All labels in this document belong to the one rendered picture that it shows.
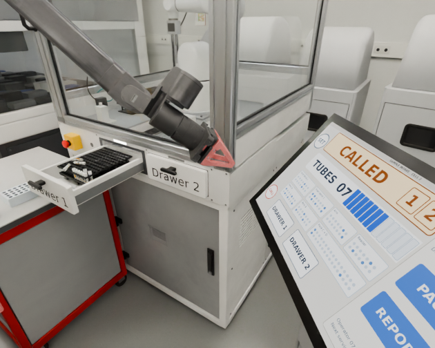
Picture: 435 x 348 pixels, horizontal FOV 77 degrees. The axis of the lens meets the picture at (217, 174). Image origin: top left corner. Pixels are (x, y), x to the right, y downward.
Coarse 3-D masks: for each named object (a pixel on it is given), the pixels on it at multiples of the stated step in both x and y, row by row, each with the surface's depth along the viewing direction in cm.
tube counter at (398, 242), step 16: (336, 192) 53; (352, 192) 50; (352, 208) 49; (368, 208) 46; (368, 224) 45; (384, 224) 43; (400, 224) 41; (384, 240) 41; (400, 240) 40; (416, 240) 38; (400, 256) 38
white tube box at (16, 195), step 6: (18, 186) 114; (24, 186) 113; (0, 192) 110; (6, 192) 110; (12, 192) 110; (18, 192) 110; (24, 192) 110; (30, 192) 111; (6, 198) 106; (12, 198) 106; (18, 198) 108; (24, 198) 110; (30, 198) 112; (12, 204) 107
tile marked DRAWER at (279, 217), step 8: (280, 200) 65; (272, 208) 66; (280, 208) 63; (272, 216) 64; (280, 216) 62; (288, 216) 60; (272, 224) 63; (280, 224) 61; (288, 224) 59; (280, 232) 59
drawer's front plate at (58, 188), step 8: (24, 168) 101; (32, 168) 99; (32, 176) 99; (40, 176) 95; (48, 176) 94; (48, 184) 94; (56, 184) 91; (64, 184) 89; (40, 192) 102; (56, 192) 94; (64, 192) 90; (72, 192) 90; (48, 200) 100; (56, 200) 97; (72, 200) 91; (64, 208) 95; (72, 208) 92
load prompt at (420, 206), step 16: (336, 144) 60; (352, 144) 56; (336, 160) 58; (352, 160) 54; (368, 160) 51; (368, 176) 49; (384, 176) 47; (400, 176) 45; (384, 192) 45; (400, 192) 43; (416, 192) 41; (432, 192) 40; (400, 208) 42; (416, 208) 40; (432, 208) 39; (416, 224) 39; (432, 224) 37
